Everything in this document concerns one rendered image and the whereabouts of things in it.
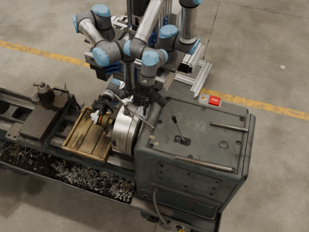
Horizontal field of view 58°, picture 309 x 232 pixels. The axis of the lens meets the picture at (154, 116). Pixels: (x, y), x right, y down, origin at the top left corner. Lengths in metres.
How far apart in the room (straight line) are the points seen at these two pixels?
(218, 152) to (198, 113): 0.25
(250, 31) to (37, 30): 2.98
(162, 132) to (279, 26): 3.38
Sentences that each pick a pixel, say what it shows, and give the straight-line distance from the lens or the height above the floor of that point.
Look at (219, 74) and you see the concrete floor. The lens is 3.60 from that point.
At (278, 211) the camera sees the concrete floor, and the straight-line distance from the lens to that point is 2.88.
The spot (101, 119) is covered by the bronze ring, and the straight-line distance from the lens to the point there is 1.74.
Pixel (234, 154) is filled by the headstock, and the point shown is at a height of 1.26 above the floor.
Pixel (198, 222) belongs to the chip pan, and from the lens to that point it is 2.08.
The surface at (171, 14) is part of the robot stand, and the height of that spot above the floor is 1.23.
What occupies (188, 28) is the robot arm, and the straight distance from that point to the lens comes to 1.70.
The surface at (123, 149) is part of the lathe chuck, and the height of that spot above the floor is 1.10.
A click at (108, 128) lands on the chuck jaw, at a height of 1.12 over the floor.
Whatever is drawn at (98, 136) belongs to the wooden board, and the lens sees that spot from 1.94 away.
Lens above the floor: 2.53
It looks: 55 degrees down
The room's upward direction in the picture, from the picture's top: 2 degrees clockwise
